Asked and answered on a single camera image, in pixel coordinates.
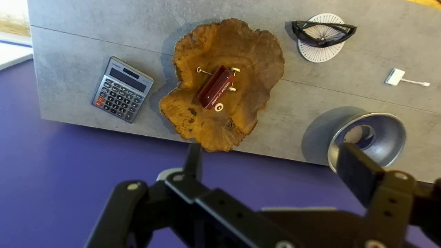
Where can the red toy car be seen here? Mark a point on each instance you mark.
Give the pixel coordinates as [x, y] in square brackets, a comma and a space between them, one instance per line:
[218, 81]

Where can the white cable adapter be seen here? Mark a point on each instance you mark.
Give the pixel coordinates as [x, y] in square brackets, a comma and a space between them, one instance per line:
[397, 76]

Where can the silver metal bowl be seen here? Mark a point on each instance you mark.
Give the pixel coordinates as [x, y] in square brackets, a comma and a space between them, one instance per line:
[379, 135]

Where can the brown wooden burl tray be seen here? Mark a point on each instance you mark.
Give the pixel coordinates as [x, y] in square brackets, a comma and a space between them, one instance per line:
[229, 43]

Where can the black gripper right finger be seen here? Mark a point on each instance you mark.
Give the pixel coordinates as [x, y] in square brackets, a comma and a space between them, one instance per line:
[358, 172]

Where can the grey cabinet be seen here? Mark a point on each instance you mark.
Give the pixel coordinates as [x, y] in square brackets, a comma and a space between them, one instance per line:
[379, 55]

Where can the black sunglasses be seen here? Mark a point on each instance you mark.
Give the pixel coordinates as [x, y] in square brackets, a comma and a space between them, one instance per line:
[344, 32]

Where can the grey calculator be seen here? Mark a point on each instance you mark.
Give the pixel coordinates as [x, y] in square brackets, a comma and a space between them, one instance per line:
[121, 90]

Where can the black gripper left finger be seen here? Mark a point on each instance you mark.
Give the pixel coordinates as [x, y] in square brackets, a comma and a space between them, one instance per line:
[193, 161]

